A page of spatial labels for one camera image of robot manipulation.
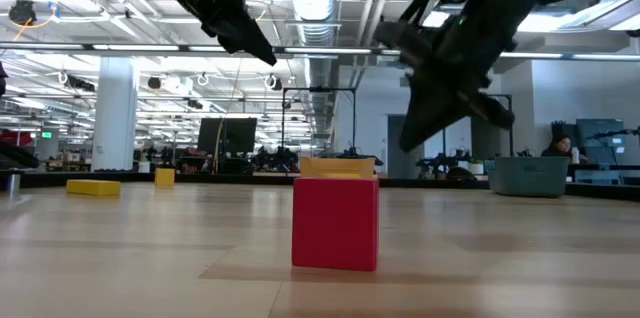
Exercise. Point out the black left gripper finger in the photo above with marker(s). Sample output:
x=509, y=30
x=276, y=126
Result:
x=247, y=38

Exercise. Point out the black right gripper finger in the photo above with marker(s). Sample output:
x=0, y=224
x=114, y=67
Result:
x=430, y=113
x=495, y=110

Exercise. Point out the red block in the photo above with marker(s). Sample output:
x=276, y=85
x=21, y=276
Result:
x=335, y=225

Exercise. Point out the grey door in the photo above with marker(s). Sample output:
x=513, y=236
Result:
x=392, y=130
x=487, y=140

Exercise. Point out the black cabinet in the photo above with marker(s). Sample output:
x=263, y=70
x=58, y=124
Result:
x=557, y=130

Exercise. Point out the person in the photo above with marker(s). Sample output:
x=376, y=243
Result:
x=559, y=147

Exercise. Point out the grey plastic bin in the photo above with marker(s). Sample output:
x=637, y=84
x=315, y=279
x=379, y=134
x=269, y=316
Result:
x=527, y=177

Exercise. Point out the white bottle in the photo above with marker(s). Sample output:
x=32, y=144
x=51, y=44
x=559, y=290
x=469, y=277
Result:
x=575, y=156

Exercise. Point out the large black screen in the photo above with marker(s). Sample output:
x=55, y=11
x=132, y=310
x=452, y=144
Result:
x=235, y=135

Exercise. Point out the grey computer monitor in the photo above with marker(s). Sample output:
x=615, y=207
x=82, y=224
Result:
x=600, y=130

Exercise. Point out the tan open box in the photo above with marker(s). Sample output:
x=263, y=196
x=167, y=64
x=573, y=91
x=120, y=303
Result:
x=337, y=167

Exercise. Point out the black background robot arms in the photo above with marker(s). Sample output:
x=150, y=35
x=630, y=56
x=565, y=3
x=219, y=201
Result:
x=275, y=158

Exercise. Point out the white pillar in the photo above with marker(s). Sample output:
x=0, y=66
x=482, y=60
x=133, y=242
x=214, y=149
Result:
x=115, y=113

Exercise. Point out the yellow cube block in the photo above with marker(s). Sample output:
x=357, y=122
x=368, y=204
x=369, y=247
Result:
x=164, y=177

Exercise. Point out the black ceiling reel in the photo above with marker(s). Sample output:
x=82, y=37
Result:
x=22, y=12

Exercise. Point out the silver ventilation duct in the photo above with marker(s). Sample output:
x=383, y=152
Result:
x=315, y=3

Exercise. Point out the silver metal post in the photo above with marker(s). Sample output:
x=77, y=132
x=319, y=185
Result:
x=13, y=183

